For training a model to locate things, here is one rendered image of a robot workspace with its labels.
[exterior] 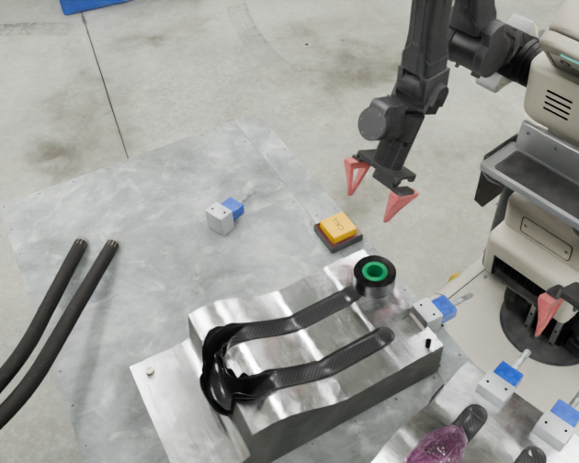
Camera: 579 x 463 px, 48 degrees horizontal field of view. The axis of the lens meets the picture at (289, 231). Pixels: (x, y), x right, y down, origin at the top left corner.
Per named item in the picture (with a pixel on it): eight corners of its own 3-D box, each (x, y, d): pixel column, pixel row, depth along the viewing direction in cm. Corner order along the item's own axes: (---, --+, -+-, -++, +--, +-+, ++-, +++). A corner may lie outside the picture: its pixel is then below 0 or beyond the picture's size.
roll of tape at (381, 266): (347, 292, 122) (347, 281, 119) (359, 262, 127) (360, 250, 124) (389, 304, 120) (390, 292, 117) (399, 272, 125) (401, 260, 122)
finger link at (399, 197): (383, 231, 117) (403, 186, 112) (356, 209, 121) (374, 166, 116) (404, 226, 121) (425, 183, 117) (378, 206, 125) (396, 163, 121)
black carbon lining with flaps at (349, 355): (353, 287, 125) (355, 256, 118) (401, 349, 115) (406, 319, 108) (187, 367, 115) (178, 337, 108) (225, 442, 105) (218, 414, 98)
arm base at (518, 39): (545, 42, 119) (493, 17, 126) (530, 31, 113) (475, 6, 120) (520, 84, 122) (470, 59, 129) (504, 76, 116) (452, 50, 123)
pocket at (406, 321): (410, 318, 122) (412, 307, 119) (426, 339, 119) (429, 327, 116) (390, 328, 120) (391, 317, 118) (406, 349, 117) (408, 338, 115)
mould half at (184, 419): (360, 276, 136) (364, 233, 126) (437, 371, 120) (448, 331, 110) (136, 383, 121) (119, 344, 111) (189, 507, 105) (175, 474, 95)
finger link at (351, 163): (356, 210, 120) (375, 166, 116) (330, 191, 124) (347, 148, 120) (378, 207, 125) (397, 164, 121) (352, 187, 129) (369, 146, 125)
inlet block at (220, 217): (246, 195, 154) (244, 178, 150) (262, 204, 152) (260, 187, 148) (208, 226, 147) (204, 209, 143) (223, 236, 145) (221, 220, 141)
